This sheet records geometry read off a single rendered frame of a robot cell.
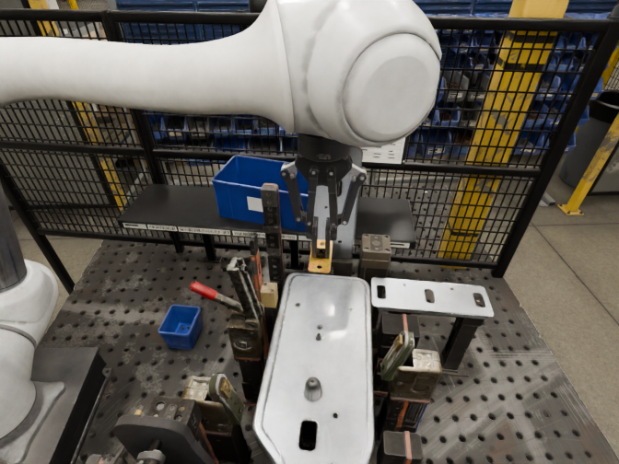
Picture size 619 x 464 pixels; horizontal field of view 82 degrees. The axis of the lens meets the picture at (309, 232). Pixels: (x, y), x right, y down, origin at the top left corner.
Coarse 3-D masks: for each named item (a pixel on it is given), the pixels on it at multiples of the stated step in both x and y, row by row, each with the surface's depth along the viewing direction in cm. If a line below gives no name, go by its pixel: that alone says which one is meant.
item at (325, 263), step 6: (318, 240) 68; (324, 240) 68; (318, 246) 66; (324, 246) 66; (318, 252) 64; (324, 252) 64; (330, 252) 65; (312, 258) 64; (318, 258) 64; (324, 258) 64; (330, 258) 64; (312, 264) 63; (318, 264) 63; (324, 264) 63; (330, 264) 63; (312, 270) 62; (318, 270) 62; (324, 270) 62; (330, 270) 62
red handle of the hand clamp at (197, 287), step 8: (192, 288) 73; (200, 288) 73; (208, 288) 74; (208, 296) 74; (216, 296) 74; (224, 296) 75; (224, 304) 75; (232, 304) 75; (240, 312) 76; (256, 312) 77
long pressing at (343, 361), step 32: (288, 288) 91; (320, 288) 92; (352, 288) 92; (288, 320) 84; (320, 320) 84; (352, 320) 84; (288, 352) 78; (320, 352) 78; (352, 352) 78; (288, 384) 72; (352, 384) 72; (256, 416) 67; (288, 416) 67; (320, 416) 67; (352, 416) 67; (288, 448) 63; (320, 448) 63; (352, 448) 63
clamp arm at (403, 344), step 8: (400, 336) 68; (408, 336) 67; (392, 344) 72; (400, 344) 67; (408, 344) 66; (392, 352) 71; (400, 352) 68; (408, 352) 67; (384, 360) 75; (392, 360) 70; (400, 360) 69; (384, 368) 74; (392, 368) 71; (384, 376) 73; (392, 376) 73
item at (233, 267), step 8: (232, 264) 68; (240, 264) 70; (248, 264) 68; (256, 264) 69; (232, 272) 67; (240, 272) 71; (248, 272) 68; (256, 272) 69; (232, 280) 68; (240, 280) 68; (248, 280) 72; (240, 288) 70; (248, 288) 74; (240, 296) 71; (248, 296) 71; (256, 296) 76; (240, 304) 73; (248, 304) 73; (256, 304) 77; (248, 312) 74
